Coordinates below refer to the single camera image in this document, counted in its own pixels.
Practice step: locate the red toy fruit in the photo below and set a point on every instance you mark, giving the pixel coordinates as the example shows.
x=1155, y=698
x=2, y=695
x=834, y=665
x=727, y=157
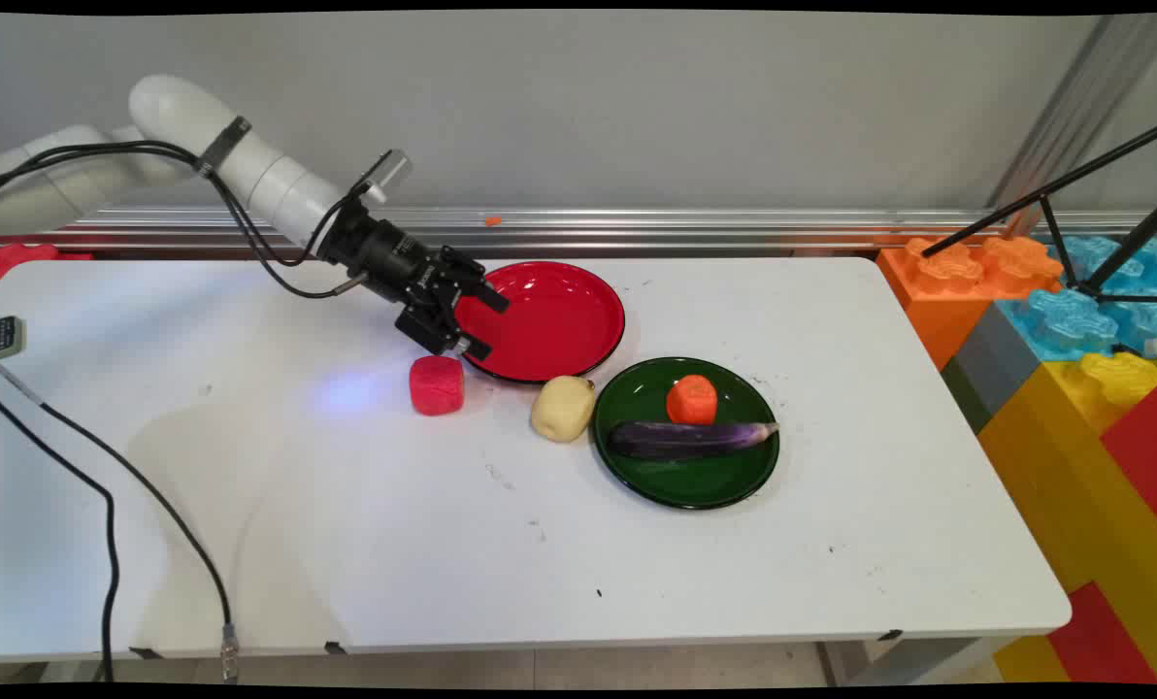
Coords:
x=437, y=386

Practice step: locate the orange giant building block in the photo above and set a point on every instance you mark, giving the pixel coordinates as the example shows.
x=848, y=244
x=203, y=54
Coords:
x=947, y=282

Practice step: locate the red round plate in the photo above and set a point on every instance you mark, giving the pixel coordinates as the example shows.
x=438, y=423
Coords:
x=554, y=320

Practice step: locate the black tripod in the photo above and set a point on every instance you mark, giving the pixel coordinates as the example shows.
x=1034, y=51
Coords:
x=1112, y=252

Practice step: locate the orange toy fruit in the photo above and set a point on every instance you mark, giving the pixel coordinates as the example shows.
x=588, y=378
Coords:
x=692, y=400

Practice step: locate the green round plate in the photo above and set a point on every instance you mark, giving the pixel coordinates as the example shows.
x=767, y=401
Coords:
x=705, y=476

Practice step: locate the blue giant building block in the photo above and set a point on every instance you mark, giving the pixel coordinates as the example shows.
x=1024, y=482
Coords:
x=1074, y=316

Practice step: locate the small grey connector box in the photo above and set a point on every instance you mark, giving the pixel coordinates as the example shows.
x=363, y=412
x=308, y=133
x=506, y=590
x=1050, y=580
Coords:
x=4, y=335

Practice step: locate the grey giant building block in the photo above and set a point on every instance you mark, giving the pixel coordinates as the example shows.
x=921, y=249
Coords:
x=986, y=369

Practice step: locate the aluminium rail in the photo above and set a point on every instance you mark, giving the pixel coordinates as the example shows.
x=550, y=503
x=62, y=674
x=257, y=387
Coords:
x=637, y=231

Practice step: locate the purple toy eggplant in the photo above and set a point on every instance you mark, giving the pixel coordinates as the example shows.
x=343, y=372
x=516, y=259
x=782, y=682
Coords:
x=680, y=439

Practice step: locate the red plastic piece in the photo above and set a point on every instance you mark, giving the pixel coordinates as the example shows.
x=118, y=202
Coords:
x=20, y=260

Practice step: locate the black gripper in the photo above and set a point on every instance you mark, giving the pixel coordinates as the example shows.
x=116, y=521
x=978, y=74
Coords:
x=394, y=257

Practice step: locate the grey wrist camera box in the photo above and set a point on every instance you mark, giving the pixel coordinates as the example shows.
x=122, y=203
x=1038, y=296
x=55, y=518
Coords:
x=386, y=173

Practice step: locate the pale yellow toy potato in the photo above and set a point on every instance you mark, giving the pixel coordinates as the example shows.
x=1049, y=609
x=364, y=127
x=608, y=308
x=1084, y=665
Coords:
x=561, y=410

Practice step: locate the red giant building block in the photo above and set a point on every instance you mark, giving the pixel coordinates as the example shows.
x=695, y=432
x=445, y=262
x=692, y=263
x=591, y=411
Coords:
x=1103, y=636
x=1146, y=447

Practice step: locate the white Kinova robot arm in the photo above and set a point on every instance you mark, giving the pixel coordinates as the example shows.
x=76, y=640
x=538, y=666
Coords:
x=248, y=165

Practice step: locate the aluminium post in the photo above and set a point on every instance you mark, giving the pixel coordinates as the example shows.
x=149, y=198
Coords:
x=1074, y=107

